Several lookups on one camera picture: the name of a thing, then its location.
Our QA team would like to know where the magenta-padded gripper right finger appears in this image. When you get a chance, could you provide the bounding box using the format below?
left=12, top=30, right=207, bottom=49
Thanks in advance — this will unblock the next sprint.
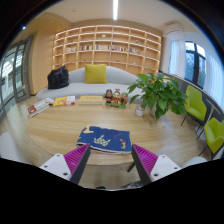
left=131, top=143, right=183, bottom=187

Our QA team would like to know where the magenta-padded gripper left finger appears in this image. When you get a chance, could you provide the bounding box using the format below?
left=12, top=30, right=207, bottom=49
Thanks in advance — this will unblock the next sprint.
left=39, top=143, right=92, bottom=185

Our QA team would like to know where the blue cartoon print towel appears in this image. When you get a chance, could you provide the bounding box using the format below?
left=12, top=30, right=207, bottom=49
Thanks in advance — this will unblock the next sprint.
left=75, top=125, right=133, bottom=155

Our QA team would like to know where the white chair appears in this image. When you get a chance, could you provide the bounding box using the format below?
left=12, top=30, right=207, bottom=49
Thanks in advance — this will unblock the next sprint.
left=181, top=155, right=208, bottom=169
left=0, top=132, right=44, bottom=166

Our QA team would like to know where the small white jar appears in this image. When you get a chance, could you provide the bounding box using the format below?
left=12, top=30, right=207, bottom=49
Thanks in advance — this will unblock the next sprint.
left=134, top=103, right=146, bottom=118

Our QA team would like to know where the white red book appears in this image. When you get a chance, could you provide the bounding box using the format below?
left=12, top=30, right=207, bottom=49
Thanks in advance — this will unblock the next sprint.
left=65, top=95, right=76, bottom=106

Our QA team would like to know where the green leafy potted plant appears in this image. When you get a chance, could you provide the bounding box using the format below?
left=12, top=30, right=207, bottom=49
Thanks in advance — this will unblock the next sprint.
left=127, top=72, right=189, bottom=121

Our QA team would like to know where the flat yellow box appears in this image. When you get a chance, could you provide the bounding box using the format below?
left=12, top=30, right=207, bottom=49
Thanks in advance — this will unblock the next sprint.
left=78, top=95, right=105, bottom=106

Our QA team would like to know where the grey curved sofa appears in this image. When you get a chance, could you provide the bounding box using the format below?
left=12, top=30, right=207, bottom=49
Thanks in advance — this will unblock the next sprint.
left=35, top=65, right=144, bottom=101

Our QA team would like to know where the colourful figurine set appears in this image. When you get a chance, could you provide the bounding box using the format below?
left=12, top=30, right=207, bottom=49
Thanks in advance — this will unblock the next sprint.
left=103, top=88, right=129, bottom=110

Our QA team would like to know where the black bag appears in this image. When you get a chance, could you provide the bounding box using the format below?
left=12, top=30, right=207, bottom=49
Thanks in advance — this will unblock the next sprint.
left=46, top=65, right=70, bottom=90

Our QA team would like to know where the glass door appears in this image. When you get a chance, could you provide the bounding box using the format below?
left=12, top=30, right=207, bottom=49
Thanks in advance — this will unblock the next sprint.
left=0, top=36, right=34, bottom=114

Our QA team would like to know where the yellow cushion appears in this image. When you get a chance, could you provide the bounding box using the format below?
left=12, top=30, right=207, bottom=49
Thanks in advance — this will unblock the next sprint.
left=83, top=63, right=108, bottom=85

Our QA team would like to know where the dark framed window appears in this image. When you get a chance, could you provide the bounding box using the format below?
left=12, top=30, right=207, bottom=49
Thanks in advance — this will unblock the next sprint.
left=184, top=40, right=208, bottom=89

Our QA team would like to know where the white sheer curtain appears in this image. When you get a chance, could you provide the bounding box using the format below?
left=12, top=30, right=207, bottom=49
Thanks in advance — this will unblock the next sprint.
left=168, top=39, right=187, bottom=79

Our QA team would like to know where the wooden shelf unit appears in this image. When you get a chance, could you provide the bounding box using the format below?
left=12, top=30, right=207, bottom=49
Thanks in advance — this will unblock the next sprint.
left=52, top=24, right=163, bottom=76

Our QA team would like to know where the white air conditioner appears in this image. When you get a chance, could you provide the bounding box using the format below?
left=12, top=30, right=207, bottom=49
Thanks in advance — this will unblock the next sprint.
left=163, top=22, right=184, bottom=34

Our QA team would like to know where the long ceiling light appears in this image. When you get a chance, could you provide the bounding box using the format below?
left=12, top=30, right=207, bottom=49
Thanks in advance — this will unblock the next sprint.
left=112, top=0, right=119, bottom=21

